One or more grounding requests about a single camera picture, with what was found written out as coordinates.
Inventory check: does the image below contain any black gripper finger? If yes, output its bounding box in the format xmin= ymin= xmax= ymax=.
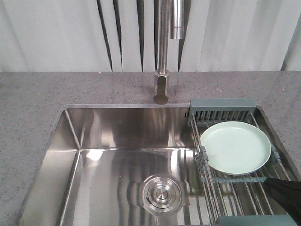
xmin=263 ymin=178 xmax=301 ymax=226

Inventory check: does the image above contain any light green round plate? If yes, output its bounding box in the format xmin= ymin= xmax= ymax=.
xmin=200 ymin=121 xmax=272 ymax=175

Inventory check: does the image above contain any round steel sink drain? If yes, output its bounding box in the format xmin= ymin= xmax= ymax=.
xmin=136 ymin=173 xmax=190 ymax=216

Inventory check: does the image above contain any stainless steel sink basin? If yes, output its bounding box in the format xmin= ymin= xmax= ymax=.
xmin=15 ymin=103 xmax=301 ymax=226

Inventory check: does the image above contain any stainless steel kitchen faucet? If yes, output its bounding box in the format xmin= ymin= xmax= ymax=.
xmin=153 ymin=0 xmax=185 ymax=105

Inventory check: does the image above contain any white pleated curtain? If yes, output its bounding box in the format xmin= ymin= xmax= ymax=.
xmin=0 ymin=0 xmax=301 ymax=72

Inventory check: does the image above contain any grey wire dish rack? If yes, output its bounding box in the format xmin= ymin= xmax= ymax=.
xmin=188 ymin=99 xmax=301 ymax=226

